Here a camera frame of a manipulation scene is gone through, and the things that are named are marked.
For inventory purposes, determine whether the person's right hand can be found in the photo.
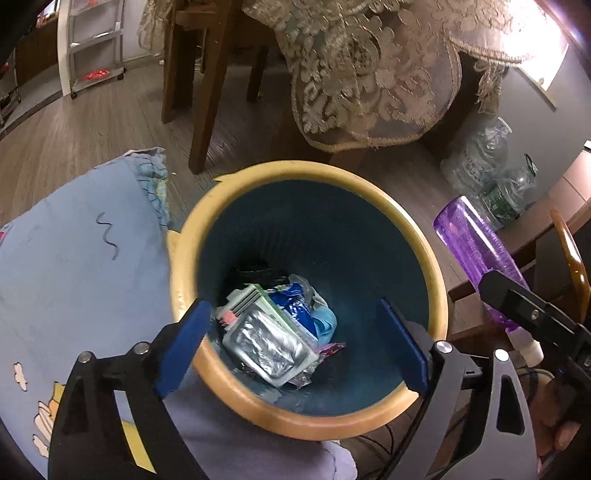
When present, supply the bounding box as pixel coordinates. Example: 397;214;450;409
529;376;587;457

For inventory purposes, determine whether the brown wooden chair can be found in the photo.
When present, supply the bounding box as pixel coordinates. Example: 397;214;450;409
161;0;271;175

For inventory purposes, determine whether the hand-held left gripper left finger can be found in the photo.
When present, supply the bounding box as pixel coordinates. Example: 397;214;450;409
47;299;212;480

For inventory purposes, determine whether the clear plastic bag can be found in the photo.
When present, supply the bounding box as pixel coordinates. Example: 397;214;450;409
288;274;324;305

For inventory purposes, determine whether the light blue cartoon cushion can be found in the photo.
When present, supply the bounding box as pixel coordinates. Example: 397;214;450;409
0;147;358;480

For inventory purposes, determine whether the green and white box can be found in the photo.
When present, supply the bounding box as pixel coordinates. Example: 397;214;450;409
216;284;278;333

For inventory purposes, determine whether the yellow rimmed teal trash bin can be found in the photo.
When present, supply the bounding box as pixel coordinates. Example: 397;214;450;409
166;161;450;439

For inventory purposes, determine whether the lace covered table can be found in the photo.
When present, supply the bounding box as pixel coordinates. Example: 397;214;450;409
139;0;571;153

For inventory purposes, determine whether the crushed clear water bottle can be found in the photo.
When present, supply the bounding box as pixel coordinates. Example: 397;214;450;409
440;117;512;195

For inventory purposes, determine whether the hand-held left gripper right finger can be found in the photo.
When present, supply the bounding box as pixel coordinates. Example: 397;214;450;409
376;299;539;480

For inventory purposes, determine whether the grey plastic shelf rack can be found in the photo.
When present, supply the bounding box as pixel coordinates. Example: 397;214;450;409
58;0;126;99

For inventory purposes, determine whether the red and white wrapper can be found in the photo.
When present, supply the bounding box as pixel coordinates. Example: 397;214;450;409
316;342;347;363

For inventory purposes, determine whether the black floor cable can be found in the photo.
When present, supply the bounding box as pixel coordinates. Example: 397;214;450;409
355;411;416;462

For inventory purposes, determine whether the blue snack packet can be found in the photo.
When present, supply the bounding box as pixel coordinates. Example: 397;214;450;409
269;282;319;335

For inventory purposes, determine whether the black plastic bag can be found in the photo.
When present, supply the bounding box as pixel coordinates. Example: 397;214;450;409
224;263;278;305

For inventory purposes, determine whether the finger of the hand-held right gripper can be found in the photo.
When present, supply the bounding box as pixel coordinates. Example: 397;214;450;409
479;270;591;370

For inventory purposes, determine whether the light blue cover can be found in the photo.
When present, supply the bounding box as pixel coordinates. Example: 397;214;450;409
311;302;339;344

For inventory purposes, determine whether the green label clear bottle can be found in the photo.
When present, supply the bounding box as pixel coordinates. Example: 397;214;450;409
478;154;539;232

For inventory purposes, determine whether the silver foil packet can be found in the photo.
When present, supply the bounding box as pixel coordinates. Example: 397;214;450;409
223;308;319;387

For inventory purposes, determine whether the curved wooden chair back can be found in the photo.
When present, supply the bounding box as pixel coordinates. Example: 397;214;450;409
549;210;591;324

